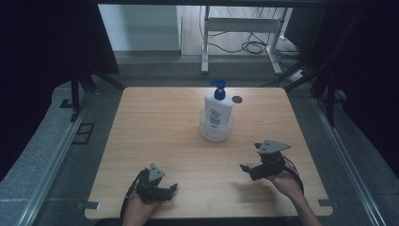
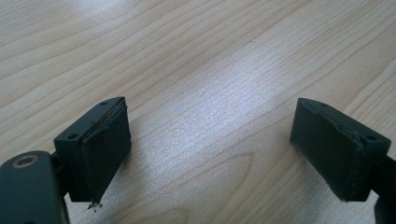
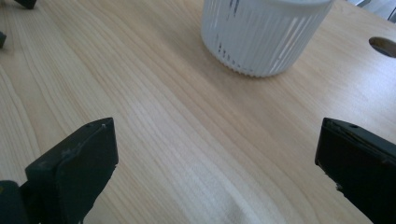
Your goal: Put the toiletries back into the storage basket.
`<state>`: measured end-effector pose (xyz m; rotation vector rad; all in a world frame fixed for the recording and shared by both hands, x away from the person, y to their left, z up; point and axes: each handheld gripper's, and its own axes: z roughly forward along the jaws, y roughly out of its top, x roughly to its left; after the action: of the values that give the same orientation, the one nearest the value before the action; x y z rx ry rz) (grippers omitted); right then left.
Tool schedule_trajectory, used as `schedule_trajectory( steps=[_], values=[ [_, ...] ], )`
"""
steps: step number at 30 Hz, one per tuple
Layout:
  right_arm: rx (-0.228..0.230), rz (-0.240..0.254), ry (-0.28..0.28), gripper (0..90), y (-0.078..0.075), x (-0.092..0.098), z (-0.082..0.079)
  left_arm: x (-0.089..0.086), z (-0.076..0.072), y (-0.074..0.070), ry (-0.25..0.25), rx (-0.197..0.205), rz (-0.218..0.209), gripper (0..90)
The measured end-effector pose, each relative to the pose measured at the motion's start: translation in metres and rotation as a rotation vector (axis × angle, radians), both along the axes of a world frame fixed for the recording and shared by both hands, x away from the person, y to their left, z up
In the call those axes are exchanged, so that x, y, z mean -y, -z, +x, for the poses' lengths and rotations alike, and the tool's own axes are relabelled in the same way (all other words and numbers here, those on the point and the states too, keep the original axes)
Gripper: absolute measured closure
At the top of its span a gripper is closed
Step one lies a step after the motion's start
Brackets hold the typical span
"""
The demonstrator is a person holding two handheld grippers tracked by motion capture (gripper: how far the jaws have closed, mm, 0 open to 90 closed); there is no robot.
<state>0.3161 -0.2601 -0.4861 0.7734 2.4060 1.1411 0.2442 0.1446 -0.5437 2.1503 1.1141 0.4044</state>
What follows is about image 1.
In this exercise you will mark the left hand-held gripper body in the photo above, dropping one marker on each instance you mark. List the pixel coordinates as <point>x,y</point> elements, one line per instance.
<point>147,186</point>

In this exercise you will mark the black metal stand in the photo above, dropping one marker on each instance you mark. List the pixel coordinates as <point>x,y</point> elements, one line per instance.
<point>330,103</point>
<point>75,94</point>

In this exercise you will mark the black curtain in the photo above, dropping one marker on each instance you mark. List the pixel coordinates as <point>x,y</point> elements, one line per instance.
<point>37,62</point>
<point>370,62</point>

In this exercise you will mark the small dark round disc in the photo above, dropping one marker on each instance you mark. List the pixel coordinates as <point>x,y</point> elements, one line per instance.
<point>238,100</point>

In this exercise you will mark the white metal desk frame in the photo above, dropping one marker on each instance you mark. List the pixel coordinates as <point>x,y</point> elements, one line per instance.
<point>241,25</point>

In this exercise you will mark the aluminium rail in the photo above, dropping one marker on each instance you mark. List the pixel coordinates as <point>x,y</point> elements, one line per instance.
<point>348,166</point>
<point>53,166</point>

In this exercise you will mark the white pump bottle blue cap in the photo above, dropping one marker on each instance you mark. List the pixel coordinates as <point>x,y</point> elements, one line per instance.
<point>218,108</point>

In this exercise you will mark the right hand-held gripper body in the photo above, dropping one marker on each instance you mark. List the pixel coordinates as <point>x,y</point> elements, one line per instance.
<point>271,163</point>

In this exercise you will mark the clear plastic bowl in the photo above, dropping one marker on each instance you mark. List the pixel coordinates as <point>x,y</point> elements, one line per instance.
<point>216,135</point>

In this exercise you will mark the person's left hand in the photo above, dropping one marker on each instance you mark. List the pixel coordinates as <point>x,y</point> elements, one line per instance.
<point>138,212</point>

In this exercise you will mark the black floor plate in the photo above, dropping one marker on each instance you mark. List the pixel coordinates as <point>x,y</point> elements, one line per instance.
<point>66,104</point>

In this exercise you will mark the white power strip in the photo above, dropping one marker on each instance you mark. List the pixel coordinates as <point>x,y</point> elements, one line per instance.
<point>296,75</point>

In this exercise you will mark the person's right hand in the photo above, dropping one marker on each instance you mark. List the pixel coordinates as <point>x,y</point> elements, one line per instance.
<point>284,183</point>

